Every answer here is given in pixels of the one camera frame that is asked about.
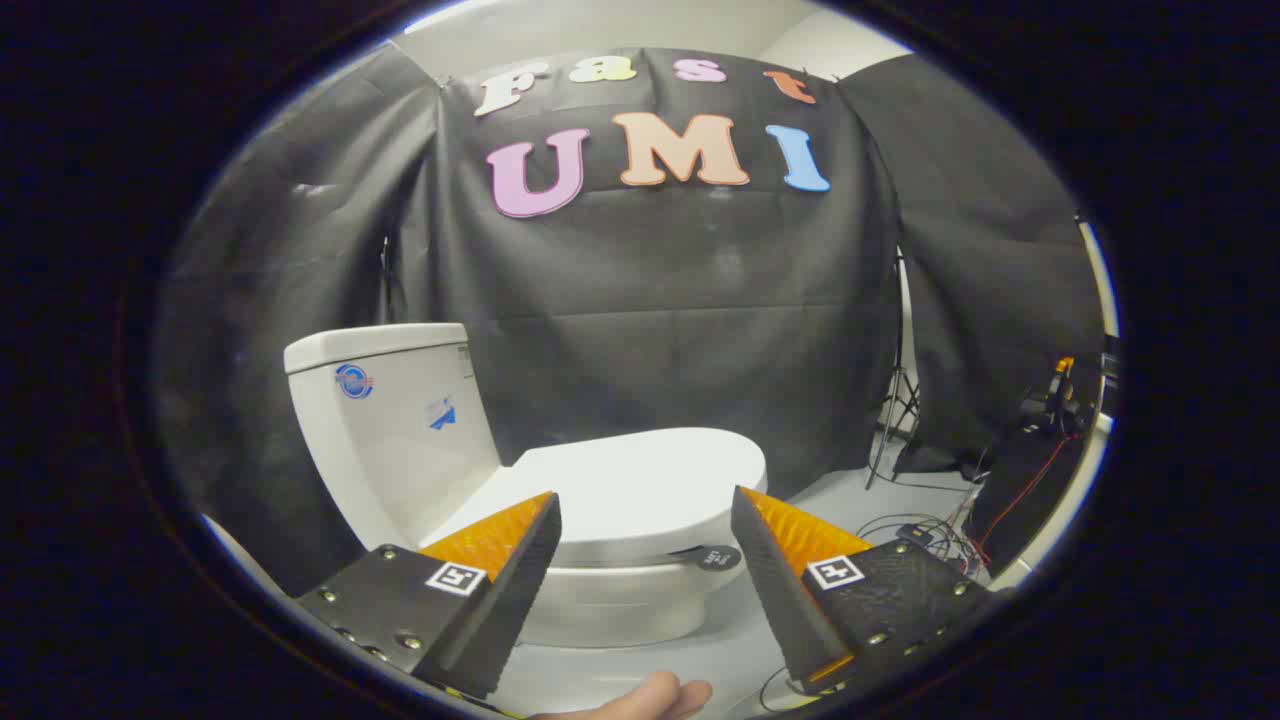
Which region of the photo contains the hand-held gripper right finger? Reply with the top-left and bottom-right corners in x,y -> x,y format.
730,486 -> 1001,696

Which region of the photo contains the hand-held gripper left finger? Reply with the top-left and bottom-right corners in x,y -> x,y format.
295,490 -> 563,699

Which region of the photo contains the white toilet lid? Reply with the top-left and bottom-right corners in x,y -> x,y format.
430,428 -> 769,566

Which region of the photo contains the white toilet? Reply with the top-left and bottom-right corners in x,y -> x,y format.
284,322 -> 746,649

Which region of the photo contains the black light stand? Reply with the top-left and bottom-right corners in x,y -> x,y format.
865,250 -> 921,491

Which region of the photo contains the black backdrop cloth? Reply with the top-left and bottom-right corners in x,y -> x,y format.
155,45 -> 1106,591

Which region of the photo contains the red cable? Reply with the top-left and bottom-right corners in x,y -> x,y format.
978,432 -> 1086,561

